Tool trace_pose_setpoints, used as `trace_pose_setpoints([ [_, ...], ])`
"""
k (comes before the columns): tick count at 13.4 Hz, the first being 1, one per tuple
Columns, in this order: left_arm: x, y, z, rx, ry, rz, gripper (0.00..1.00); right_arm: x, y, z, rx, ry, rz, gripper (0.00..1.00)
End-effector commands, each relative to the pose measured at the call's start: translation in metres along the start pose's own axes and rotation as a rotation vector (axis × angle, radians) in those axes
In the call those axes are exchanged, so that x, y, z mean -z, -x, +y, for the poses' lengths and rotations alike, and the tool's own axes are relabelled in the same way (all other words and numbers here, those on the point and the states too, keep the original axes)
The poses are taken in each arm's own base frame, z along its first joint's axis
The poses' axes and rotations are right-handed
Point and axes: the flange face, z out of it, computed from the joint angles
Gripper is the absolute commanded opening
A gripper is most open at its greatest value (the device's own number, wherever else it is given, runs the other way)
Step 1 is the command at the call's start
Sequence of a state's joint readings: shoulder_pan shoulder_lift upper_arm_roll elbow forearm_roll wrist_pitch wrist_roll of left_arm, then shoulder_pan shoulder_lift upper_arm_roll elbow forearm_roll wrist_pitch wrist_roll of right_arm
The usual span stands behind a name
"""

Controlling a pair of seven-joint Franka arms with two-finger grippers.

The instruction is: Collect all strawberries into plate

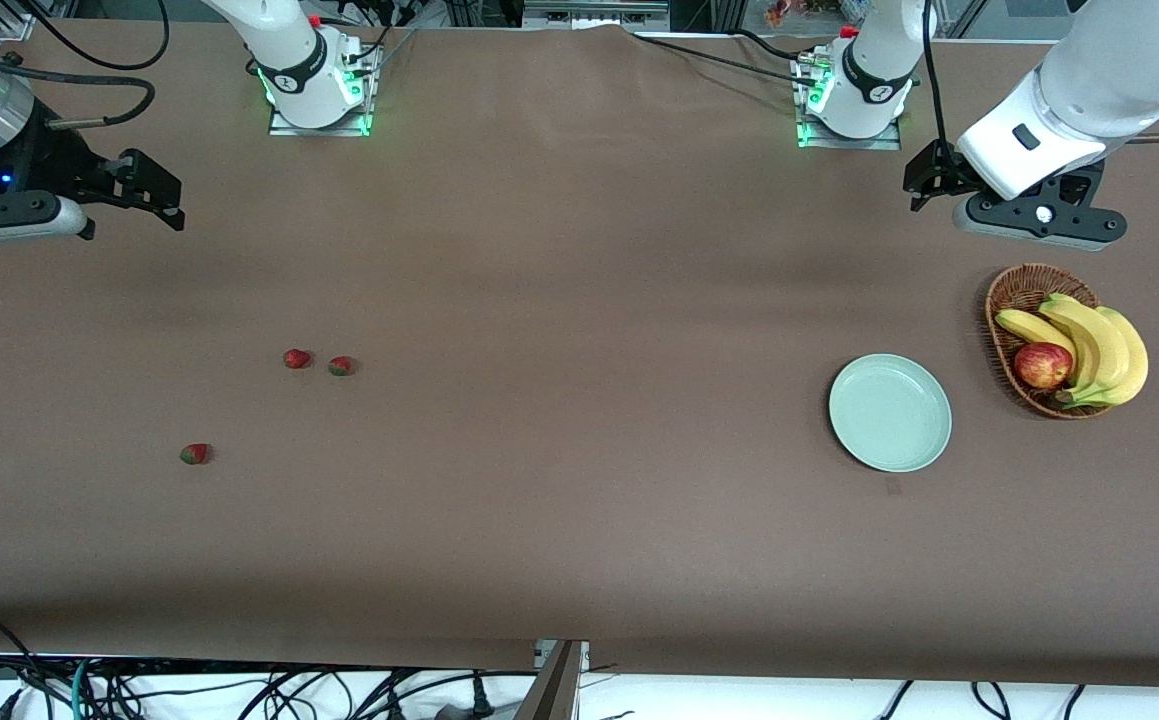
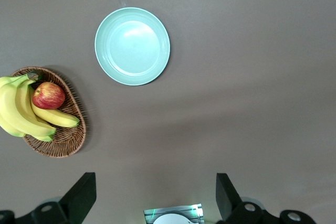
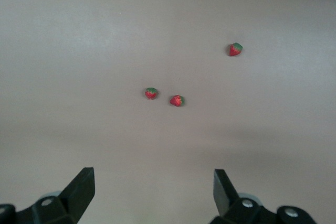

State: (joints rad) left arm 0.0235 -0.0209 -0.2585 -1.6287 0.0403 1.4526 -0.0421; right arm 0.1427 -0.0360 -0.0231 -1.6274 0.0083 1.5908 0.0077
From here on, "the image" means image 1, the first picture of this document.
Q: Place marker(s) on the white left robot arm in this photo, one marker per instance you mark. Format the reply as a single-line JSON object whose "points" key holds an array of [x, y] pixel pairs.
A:
{"points": [[1109, 70]]}

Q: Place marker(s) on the aluminium frame corner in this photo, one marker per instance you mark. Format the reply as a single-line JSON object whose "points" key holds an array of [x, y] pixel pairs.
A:
{"points": [[17, 25]]}

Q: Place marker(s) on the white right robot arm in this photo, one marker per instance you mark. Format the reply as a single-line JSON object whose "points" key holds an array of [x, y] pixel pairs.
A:
{"points": [[289, 50]]}

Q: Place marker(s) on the red strawberry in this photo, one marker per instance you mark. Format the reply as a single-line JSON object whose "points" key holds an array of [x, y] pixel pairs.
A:
{"points": [[297, 358], [341, 366], [195, 454]]}

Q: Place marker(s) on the pale green round plate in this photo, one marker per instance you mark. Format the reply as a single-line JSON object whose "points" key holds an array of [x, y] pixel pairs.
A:
{"points": [[889, 412]]}

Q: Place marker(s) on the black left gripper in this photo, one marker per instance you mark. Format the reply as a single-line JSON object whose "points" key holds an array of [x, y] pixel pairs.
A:
{"points": [[942, 168]]}

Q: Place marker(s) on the metal rail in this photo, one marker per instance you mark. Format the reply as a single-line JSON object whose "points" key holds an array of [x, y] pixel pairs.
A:
{"points": [[594, 15]]}

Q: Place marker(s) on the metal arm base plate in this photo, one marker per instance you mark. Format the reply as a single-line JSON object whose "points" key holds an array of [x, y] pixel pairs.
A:
{"points": [[359, 128], [884, 143]]}

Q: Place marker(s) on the brown table cover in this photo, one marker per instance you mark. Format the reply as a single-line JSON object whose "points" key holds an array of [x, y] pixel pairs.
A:
{"points": [[579, 250]]}

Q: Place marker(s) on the red apple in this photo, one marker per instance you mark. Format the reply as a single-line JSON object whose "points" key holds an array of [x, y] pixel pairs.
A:
{"points": [[1044, 365]]}

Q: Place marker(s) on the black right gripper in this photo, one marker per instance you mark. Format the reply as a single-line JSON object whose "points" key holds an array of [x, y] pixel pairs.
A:
{"points": [[47, 160]]}

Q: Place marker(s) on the brown wicker basket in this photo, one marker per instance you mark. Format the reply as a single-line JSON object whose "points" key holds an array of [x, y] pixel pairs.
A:
{"points": [[1014, 285]]}

